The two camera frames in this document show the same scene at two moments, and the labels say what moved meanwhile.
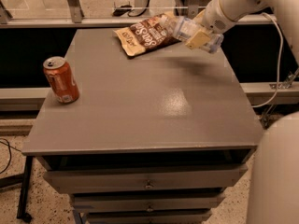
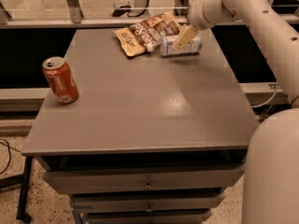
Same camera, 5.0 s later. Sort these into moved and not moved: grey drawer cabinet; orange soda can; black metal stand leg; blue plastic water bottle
Moved: blue plastic water bottle
Not moved: black metal stand leg; orange soda can; grey drawer cabinet
